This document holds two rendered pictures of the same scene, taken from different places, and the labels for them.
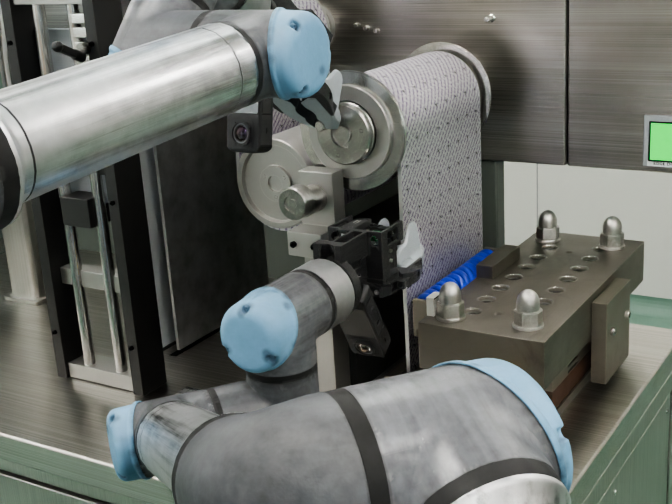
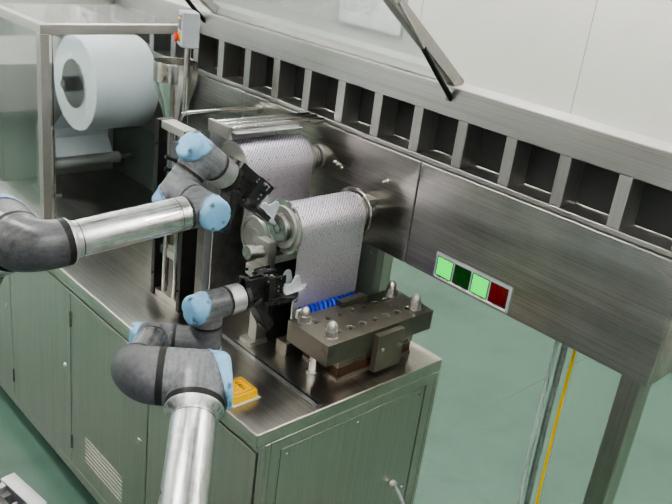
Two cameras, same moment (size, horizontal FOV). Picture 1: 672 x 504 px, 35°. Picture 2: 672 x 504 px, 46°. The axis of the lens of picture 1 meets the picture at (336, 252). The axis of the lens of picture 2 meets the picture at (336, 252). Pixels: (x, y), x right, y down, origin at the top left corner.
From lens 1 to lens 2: 0.99 m
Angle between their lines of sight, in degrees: 13
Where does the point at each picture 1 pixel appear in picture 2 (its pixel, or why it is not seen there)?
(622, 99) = (430, 240)
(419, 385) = (189, 354)
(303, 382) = (210, 334)
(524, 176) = not seen: hidden behind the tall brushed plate
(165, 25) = (176, 185)
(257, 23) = (200, 200)
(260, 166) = (250, 227)
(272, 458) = (130, 363)
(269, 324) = (196, 308)
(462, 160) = (345, 248)
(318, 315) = (223, 308)
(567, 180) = not seen: hidden behind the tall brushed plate
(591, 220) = not seen: hidden behind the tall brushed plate
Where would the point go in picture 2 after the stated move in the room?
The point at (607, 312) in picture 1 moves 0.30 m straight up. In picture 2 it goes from (379, 340) to (396, 235)
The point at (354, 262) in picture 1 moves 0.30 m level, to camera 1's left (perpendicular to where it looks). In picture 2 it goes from (255, 288) to (146, 263)
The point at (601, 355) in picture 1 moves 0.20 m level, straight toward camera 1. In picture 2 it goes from (374, 359) to (336, 391)
